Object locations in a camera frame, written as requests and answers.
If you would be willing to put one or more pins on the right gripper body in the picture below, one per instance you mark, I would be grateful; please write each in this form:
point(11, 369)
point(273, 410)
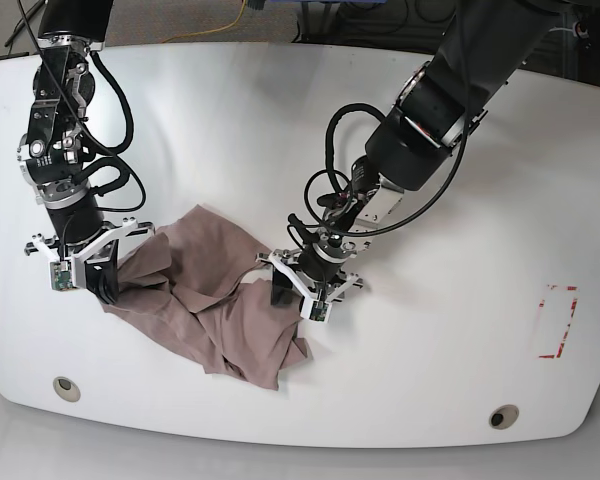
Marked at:
point(55, 249)

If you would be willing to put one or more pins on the mauve t-shirt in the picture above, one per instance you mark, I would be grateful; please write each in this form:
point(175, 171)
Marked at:
point(184, 289)

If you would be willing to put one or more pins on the right table grommet hole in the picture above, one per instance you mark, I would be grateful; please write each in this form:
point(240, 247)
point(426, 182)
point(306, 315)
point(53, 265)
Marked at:
point(504, 417)

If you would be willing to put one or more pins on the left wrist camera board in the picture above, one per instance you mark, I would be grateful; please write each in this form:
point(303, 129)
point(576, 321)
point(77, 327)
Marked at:
point(320, 311)

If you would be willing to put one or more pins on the red tape rectangle marking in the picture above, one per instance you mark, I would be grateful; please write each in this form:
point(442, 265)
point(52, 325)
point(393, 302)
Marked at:
point(555, 314)

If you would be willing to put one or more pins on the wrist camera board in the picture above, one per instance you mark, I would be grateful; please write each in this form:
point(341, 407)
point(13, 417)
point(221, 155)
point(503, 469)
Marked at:
point(320, 311)
point(61, 276)

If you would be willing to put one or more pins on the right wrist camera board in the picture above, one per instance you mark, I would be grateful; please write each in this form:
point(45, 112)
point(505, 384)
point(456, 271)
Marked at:
point(61, 276)

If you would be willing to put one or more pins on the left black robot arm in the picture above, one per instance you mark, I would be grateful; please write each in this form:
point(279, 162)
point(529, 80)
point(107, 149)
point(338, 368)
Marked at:
point(434, 114)

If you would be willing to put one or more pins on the table grommet hole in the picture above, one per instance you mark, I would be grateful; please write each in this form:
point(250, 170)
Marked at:
point(504, 417)
point(66, 389)

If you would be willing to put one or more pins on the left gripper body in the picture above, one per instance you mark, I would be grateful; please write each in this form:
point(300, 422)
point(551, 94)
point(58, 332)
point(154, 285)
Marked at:
point(318, 285)

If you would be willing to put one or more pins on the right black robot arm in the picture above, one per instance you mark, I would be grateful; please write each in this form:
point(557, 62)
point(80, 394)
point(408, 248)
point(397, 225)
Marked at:
point(67, 167)

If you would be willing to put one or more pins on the left table grommet hole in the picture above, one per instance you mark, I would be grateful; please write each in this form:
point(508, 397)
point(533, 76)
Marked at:
point(66, 389)

